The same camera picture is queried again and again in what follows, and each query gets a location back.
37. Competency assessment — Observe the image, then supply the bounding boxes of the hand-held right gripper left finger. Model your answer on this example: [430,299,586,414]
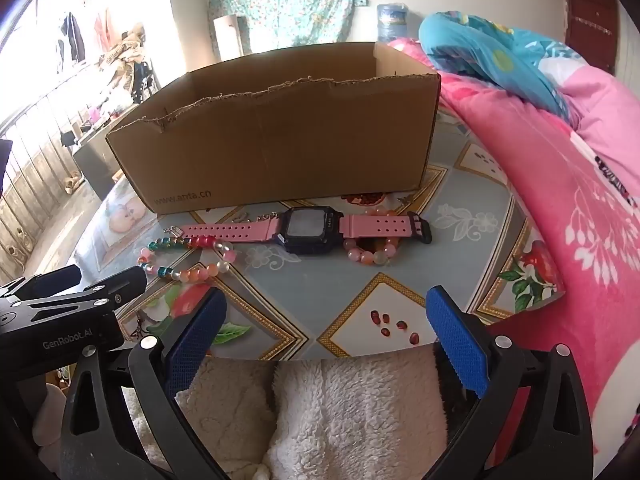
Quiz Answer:
[60,286,228,480]

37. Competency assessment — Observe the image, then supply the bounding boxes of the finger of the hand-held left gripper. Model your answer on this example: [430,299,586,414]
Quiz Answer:
[22,266,148,322]
[0,265,82,302]

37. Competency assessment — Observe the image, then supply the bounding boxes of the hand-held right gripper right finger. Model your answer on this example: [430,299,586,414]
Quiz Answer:
[426,285,593,480]

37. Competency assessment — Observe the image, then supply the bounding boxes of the multicolour bead bracelet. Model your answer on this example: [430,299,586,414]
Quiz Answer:
[137,236,237,283]

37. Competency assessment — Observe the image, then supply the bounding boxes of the pink orange bead bracelet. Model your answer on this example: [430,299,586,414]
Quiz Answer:
[342,236,402,267]

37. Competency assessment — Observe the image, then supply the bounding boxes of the pink strap smart watch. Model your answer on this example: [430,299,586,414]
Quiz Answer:
[181,206,432,256]

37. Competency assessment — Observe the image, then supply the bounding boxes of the brown cardboard box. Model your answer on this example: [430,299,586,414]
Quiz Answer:
[105,41,442,215]

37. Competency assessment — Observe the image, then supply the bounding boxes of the grey cabinet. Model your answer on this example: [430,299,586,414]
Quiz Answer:
[72,125,126,191]

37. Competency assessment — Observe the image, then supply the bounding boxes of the fruit print tablecloth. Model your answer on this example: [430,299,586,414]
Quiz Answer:
[82,92,566,361]

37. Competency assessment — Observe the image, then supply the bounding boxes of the white fleece clothing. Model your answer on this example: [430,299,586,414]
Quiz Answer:
[30,345,451,480]

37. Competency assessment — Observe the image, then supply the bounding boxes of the pink floral blanket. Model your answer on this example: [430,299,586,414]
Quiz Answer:
[390,37,640,466]

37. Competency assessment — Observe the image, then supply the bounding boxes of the wheelchair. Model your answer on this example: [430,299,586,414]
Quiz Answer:
[131,57,157,103]

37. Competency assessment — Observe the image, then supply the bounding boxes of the pile of clothes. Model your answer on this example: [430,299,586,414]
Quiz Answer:
[100,22,156,106]

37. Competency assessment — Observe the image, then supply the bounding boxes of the dark hanging clothes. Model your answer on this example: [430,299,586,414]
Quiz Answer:
[57,10,86,63]

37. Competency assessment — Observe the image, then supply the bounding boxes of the pink hanging cloth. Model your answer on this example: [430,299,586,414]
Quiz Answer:
[94,9,113,53]

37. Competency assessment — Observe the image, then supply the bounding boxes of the white board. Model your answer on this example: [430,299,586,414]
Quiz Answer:
[213,14,246,58]

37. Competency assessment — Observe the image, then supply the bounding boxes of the blue printed quilt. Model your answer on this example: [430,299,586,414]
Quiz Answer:
[419,10,591,121]

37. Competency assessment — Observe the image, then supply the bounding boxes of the blue water bottle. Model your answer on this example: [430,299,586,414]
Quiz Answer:
[376,2,411,43]

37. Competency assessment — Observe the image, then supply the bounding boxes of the floral teal curtain cloth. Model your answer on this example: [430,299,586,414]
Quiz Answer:
[209,0,368,46]

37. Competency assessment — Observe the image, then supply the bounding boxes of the dark red door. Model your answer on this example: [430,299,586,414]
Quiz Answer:
[565,0,621,76]

